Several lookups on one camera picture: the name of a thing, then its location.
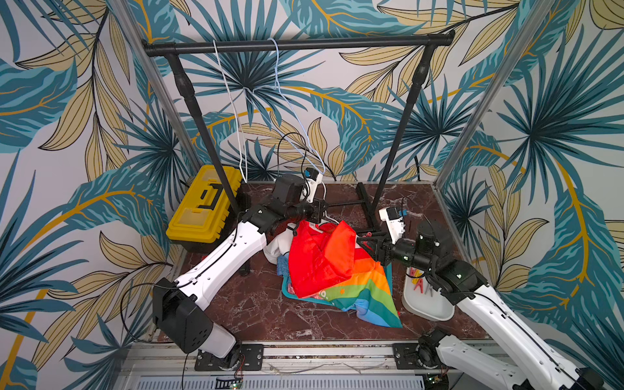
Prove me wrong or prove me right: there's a rainbow jacket red hood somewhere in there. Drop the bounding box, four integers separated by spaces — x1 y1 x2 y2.
263 221 402 328

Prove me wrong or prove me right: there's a light blue wire hanger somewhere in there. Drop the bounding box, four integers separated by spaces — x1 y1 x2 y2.
245 37 327 174

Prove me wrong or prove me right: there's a rainbow striped jacket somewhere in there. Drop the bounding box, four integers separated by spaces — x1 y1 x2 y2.
276 253 289 279

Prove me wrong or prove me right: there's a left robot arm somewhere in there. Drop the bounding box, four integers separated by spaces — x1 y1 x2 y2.
152 168 326 368

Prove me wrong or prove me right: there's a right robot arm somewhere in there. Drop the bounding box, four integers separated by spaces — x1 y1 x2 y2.
357 219 604 389

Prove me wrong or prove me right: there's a white plastic tray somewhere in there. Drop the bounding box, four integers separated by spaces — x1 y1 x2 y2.
401 267 455 322

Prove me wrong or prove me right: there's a teal plastic basket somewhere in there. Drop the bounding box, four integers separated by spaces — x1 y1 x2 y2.
282 245 396 312

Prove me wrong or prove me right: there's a yellow black toolbox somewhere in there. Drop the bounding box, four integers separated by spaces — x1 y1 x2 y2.
166 165 235 253

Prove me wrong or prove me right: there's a black clothes rack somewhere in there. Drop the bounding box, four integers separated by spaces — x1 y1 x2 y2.
142 30 455 232

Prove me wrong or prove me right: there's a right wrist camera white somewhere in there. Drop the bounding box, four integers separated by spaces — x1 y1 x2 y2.
379 206 406 245

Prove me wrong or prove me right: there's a left aluminium frame post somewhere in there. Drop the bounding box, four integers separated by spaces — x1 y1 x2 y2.
109 0 202 173

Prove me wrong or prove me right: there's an aluminium frame post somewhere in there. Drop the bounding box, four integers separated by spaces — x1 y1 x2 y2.
433 0 555 190
109 0 202 173

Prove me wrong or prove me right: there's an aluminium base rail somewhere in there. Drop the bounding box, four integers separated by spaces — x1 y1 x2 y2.
114 340 482 389

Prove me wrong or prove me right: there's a right aluminium frame post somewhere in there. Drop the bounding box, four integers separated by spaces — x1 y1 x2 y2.
433 0 555 190

